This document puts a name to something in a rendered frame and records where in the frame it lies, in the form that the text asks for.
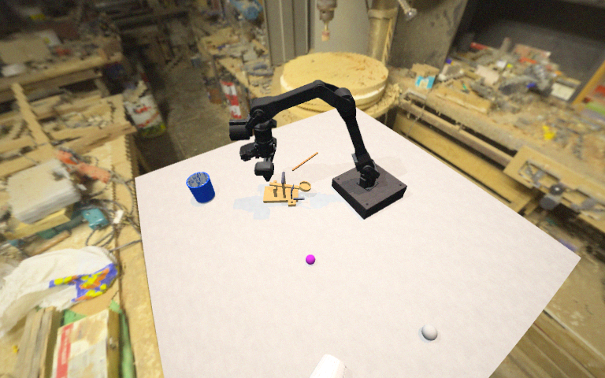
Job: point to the blue cup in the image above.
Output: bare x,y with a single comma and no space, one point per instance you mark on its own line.
201,187

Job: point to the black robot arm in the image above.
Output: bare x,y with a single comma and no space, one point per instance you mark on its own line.
264,109

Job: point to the small white ball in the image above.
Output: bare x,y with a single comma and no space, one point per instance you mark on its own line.
429,332

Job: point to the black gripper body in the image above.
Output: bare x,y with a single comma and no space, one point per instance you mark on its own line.
265,150

